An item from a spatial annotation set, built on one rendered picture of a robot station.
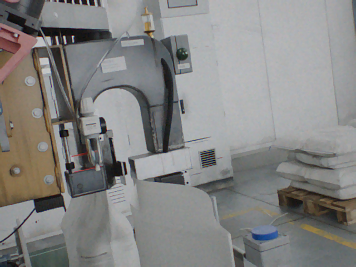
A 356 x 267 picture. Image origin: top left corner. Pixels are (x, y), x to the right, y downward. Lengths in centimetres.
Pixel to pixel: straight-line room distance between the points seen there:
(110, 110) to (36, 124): 284
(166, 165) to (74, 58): 32
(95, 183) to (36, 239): 287
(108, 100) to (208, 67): 147
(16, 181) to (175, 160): 35
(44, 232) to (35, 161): 286
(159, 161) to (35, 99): 31
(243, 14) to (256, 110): 118
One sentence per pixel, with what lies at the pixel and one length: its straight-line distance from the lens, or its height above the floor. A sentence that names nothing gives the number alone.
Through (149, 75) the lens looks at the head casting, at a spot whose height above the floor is 125.
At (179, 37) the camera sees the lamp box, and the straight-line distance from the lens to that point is 111.
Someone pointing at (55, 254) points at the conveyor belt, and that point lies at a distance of 277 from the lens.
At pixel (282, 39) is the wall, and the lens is 616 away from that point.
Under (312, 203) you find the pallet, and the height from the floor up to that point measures 10.
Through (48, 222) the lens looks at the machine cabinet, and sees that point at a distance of 387.
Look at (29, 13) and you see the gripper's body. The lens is 68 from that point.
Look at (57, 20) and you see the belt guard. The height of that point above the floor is 138.
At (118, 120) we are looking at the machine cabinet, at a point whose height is 97.
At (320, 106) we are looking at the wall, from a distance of 646.
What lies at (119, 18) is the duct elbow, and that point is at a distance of 425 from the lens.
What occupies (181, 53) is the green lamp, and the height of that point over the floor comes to 129.
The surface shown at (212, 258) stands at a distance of 65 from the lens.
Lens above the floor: 123
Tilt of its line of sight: 7 degrees down
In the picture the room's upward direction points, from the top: 9 degrees counter-clockwise
